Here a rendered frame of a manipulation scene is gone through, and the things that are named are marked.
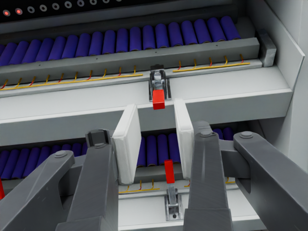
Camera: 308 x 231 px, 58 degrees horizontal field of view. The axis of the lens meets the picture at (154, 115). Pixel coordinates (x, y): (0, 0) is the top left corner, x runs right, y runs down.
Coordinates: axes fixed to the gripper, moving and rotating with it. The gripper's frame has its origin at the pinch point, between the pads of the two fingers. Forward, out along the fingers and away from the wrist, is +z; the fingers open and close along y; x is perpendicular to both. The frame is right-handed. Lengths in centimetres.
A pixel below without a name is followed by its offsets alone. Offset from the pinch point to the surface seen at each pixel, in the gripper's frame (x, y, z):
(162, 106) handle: -0.8, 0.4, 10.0
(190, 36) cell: 5.2, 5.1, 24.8
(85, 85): 0.6, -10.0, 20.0
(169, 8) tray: 9.8, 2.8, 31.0
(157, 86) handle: 0.4, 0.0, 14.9
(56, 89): 0.6, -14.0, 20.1
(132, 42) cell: 5.4, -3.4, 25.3
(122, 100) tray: -1.4, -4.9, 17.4
